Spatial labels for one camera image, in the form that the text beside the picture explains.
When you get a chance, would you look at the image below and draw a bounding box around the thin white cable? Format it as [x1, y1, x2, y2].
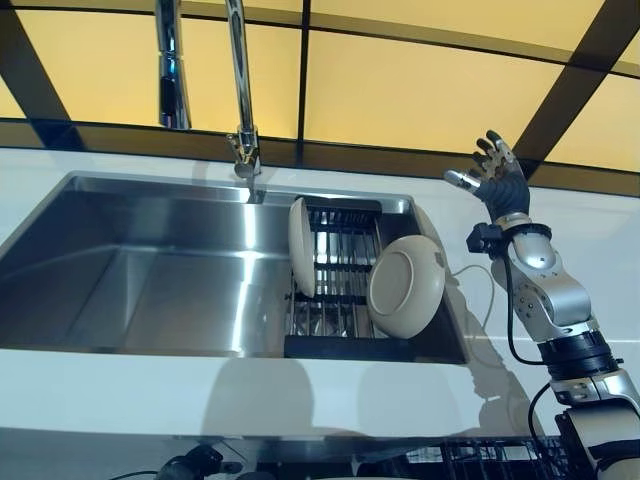
[448, 264, 497, 329]

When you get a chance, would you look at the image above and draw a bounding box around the black wire dishwasher rack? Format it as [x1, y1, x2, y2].
[439, 436, 584, 480]

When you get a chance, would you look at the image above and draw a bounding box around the beige ceramic plate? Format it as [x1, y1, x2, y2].
[367, 233, 447, 337]
[287, 197, 318, 299]

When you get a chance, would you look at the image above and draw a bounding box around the black sink dish rack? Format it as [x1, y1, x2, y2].
[283, 195, 416, 361]

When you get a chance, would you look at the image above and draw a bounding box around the dark framed yellow window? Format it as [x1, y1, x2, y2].
[0, 0, 640, 174]

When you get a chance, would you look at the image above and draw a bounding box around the robot right hand dark palm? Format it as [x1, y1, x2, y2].
[443, 129, 531, 220]

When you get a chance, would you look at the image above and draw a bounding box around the robot left hand dark palm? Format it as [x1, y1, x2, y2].
[158, 443, 239, 480]

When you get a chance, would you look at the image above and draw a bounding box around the stainless steel kitchen sink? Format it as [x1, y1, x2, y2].
[0, 169, 471, 366]

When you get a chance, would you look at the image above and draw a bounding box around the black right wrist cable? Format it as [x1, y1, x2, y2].
[503, 247, 554, 454]

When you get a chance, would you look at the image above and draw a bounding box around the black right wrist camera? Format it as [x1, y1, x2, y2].
[466, 222, 504, 257]

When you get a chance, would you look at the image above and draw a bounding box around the chrome kitchen faucet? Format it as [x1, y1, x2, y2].
[153, 0, 267, 204]

